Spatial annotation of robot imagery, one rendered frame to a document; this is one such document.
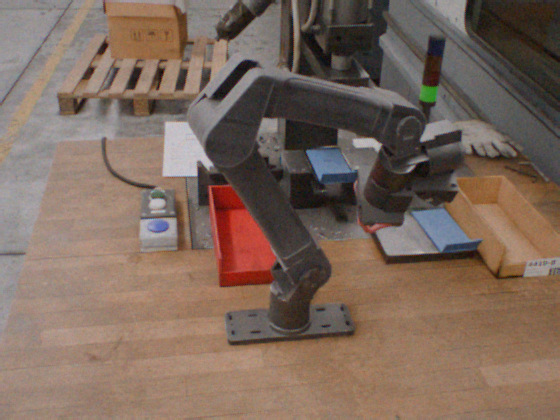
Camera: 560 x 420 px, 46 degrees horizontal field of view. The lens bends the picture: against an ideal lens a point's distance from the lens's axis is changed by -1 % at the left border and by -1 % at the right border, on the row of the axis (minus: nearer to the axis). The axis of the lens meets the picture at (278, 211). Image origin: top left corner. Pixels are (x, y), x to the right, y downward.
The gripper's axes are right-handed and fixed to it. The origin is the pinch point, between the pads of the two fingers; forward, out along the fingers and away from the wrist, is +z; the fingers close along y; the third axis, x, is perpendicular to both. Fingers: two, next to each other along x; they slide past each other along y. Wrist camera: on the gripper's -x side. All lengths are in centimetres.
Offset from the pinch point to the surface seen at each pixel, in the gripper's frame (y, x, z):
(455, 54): 104, -55, 70
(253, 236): 4.4, 18.4, 15.7
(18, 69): 264, 169, 277
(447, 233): 4.0, -17.9, 11.5
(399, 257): -2.2, -7.5, 9.6
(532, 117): 53, -57, 37
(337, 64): 32.0, 3.7, -2.3
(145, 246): 0.9, 38.2, 13.7
